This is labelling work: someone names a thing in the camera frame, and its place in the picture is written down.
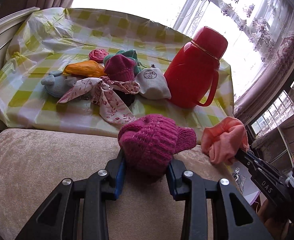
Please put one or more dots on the salmon pink cloth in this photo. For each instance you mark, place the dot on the salmon pink cloth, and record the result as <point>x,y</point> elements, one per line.
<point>222,141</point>

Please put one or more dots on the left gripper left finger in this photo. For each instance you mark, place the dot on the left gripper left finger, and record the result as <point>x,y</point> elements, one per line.
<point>78,206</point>

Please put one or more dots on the orange organza pouch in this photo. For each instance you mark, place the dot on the orange organza pouch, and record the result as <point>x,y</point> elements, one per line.
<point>88,68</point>

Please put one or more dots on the red floral white scarf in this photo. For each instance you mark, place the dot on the red floral white scarf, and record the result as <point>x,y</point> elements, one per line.
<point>103,93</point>

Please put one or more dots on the dark brown knit item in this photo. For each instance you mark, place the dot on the dark brown knit item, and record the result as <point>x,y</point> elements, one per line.
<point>128,99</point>

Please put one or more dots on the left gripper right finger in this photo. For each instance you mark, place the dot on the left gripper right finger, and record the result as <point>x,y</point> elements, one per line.
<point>232,216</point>

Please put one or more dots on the green teal cloth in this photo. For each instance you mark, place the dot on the green teal cloth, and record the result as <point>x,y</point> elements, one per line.
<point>130,54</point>

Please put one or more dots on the person right hand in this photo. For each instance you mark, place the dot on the person right hand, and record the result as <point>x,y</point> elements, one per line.
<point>275,221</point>

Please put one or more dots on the grey drawstring pouch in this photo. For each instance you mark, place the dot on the grey drawstring pouch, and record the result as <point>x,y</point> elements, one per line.
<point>153,85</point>

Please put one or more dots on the purple white cardboard box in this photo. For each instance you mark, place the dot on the purple white cardboard box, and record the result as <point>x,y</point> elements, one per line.
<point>251,191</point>

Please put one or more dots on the magenta knit hat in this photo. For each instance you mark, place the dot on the magenta knit hat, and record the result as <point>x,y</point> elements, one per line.
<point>150,143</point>

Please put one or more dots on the beige velvet cushion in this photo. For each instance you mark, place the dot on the beige velvet cushion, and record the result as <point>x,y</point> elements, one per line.
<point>34,162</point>

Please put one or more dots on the black white gingham cloth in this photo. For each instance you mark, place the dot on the black white gingham cloth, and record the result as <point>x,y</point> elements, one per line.
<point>239,179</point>

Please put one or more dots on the light blue plush toy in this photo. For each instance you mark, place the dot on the light blue plush toy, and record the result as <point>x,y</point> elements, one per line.
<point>57,85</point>

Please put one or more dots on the red thermos jug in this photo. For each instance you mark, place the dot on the red thermos jug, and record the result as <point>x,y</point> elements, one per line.
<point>192,76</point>

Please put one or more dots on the dark red knit hat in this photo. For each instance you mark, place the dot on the dark red knit hat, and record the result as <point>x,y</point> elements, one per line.
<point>120,68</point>

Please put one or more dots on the pink round pouch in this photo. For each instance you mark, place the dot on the pink round pouch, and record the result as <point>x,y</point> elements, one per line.
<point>98,55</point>

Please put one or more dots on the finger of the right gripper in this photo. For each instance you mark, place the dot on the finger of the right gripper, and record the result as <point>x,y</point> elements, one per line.
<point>249,160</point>

